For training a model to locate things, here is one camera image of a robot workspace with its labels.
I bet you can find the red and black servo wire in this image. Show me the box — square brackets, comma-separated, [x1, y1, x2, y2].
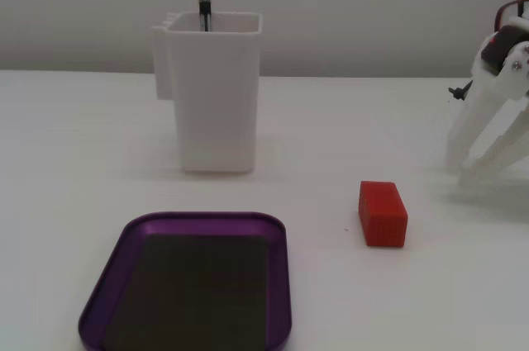
[493, 0, 529, 35]

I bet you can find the white plastic pen holder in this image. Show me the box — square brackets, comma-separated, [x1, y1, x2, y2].
[150, 12, 265, 173]

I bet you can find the purple metal tray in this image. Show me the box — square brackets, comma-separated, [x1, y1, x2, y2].
[78, 211, 293, 351]

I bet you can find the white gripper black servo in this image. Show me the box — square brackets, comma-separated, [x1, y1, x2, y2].
[446, 12, 529, 187]

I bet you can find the red cube block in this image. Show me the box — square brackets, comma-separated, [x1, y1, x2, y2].
[356, 180, 409, 249]

